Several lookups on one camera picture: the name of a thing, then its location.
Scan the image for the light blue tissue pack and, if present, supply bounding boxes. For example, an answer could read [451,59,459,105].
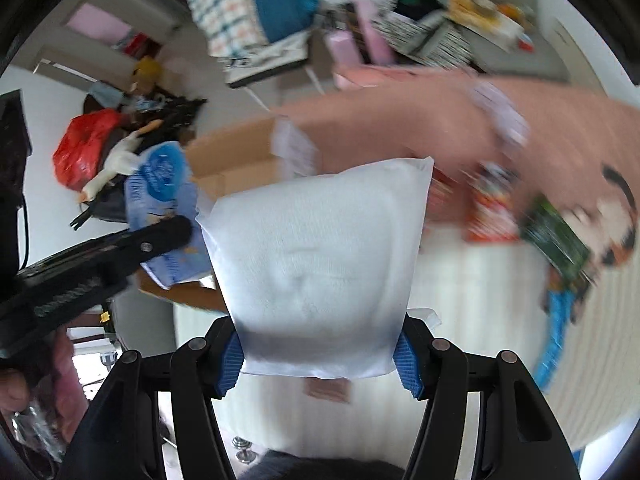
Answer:
[125,141,212,289]

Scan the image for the long blue snack packet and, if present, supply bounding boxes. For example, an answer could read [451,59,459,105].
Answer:
[533,273,578,392]

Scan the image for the white soft tissue pack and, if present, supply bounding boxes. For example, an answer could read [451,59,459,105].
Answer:
[222,157,434,379]

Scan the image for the green snack packet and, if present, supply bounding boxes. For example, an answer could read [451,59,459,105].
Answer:
[520,194,591,284]

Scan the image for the orange cartoon snack packet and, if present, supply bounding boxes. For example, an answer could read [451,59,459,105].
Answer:
[464,162,520,244]

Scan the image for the lilac cloth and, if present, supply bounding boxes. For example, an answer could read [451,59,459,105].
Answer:
[471,82,529,158]

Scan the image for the red snack packet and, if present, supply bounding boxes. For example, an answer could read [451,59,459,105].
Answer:
[425,167,465,224]

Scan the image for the person hand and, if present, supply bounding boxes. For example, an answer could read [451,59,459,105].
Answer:
[1,326,89,443]

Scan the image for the white goose plush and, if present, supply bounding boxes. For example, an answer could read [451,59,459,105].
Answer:
[78,119,163,203]

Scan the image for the red plastic bag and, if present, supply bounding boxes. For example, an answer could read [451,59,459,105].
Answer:
[52,108,122,192]

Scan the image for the black fluffy garment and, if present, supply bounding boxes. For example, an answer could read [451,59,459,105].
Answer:
[240,451,405,480]

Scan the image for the open cardboard box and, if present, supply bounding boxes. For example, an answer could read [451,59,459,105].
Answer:
[136,115,319,312]

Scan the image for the white bench stool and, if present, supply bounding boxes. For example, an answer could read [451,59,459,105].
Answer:
[222,29,324,112]

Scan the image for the plaid folded quilt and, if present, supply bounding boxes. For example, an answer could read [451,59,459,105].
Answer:
[186,0,268,58]

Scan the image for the blue folded quilt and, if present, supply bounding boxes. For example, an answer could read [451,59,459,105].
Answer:
[255,0,319,44]

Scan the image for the pink folded bag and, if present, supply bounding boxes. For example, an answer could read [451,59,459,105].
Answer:
[332,65,477,91]

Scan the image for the pink suitcase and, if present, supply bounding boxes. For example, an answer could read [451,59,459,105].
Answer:
[322,0,396,66]

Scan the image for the black white patterned bag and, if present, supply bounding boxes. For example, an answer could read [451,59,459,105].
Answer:
[371,0,473,70]

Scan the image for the yellow tissue package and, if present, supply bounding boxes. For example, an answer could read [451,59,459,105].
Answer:
[448,0,524,51]

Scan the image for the grey cushioned chair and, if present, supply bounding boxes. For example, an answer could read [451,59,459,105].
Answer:
[462,0,570,82]

